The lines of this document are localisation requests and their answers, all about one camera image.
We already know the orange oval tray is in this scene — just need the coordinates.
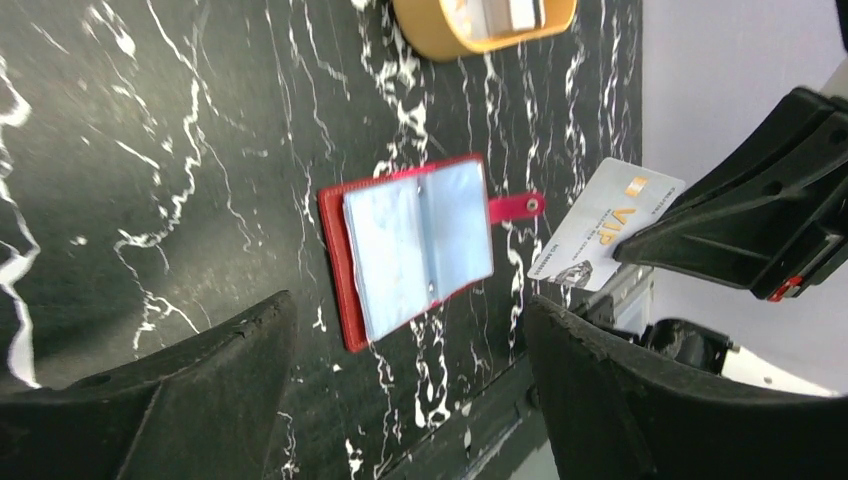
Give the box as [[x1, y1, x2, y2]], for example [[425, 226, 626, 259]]
[[391, 0, 578, 62]]

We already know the aluminium frame rail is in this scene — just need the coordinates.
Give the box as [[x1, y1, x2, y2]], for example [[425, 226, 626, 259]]
[[574, 265, 654, 335]]

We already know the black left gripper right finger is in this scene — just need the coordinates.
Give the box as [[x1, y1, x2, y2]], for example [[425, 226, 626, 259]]
[[524, 296, 847, 479]]

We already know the red card holder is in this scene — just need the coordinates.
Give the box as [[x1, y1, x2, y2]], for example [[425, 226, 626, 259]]
[[317, 154, 546, 353]]

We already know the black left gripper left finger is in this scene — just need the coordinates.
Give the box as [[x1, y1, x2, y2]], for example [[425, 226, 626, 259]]
[[1, 291, 297, 479]]

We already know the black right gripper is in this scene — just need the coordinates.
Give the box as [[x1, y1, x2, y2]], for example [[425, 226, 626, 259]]
[[613, 87, 847, 302]]

